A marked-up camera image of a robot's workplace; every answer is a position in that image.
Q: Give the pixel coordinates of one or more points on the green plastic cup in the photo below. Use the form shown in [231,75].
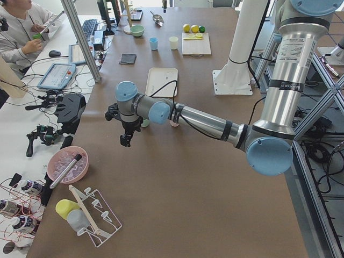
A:
[145,123]

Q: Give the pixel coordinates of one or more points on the pink plastic cup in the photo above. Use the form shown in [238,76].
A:
[174,124]

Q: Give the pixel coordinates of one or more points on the blue plastic cup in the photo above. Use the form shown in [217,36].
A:
[153,42]

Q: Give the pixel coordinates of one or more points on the cream plastic cup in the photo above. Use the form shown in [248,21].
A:
[173,41]

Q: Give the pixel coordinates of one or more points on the cream plastic tray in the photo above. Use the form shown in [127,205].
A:
[161,81]

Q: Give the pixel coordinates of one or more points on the metal muddler tube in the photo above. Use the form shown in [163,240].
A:
[67,169]

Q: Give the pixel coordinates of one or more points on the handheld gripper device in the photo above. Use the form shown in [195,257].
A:
[47,135]

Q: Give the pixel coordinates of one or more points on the dark grey cloth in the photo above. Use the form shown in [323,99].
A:
[128,59]

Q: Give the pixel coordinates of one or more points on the yellow cup on rack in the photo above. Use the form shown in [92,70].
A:
[64,207]

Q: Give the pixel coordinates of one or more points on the blue teach pendant tablet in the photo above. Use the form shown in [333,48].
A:
[57,77]

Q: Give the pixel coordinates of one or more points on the grey cup on rack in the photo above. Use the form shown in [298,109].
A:
[77,220]

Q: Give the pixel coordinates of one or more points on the green bowl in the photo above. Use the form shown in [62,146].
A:
[137,30]

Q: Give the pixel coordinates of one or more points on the wooden cup tree stand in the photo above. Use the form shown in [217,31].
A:
[127,7]

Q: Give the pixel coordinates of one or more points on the black computer mouse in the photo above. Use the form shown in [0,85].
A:
[54,53]

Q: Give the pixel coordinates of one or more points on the wooden cutting board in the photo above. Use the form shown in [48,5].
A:
[196,47]

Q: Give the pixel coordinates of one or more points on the black keyboard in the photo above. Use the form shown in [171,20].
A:
[88,27]

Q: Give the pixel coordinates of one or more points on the metal scoop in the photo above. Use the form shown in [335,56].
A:
[158,19]

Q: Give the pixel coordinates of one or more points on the yellow plastic knife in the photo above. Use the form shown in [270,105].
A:
[194,38]

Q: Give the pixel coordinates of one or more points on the yellow lemon left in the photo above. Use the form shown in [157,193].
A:
[186,28]

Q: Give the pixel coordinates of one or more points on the yellow lemon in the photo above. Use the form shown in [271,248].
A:
[186,28]
[194,28]

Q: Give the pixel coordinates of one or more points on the lemon half slice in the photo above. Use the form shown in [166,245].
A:
[199,35]

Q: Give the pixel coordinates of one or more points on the yellow lemon middle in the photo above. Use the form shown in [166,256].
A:
[194,28]

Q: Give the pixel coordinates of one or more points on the green lime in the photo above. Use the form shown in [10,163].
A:
[202,29]

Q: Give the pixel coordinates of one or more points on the seated person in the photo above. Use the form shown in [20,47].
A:
[29,29]

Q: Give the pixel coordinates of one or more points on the white wire cup rack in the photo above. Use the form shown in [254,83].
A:
[103,222]

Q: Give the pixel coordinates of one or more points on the aluminium frame post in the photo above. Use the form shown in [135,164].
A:
[72,15]

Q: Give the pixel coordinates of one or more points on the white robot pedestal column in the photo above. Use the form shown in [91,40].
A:
[234,77]

